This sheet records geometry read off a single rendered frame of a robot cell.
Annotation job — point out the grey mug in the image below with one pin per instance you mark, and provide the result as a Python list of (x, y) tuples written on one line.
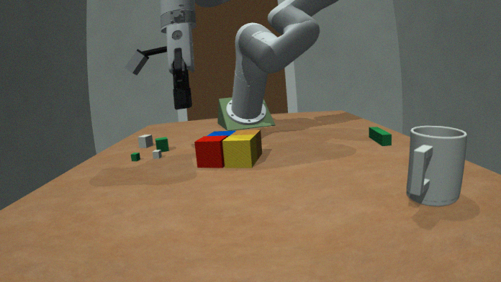
[(444, 166)]

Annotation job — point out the yellow cube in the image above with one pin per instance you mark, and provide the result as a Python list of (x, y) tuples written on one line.
[(240, 151)]

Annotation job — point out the blue cube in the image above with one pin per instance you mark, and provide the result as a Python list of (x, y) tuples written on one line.
[(221, 133)]

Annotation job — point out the red cube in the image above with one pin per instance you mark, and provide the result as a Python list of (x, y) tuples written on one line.
[(209, 152)]

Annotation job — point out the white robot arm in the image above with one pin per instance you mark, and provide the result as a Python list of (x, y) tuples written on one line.
[(266, 52)]

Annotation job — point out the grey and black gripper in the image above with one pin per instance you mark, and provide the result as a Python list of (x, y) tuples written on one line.
[(177, 45)]

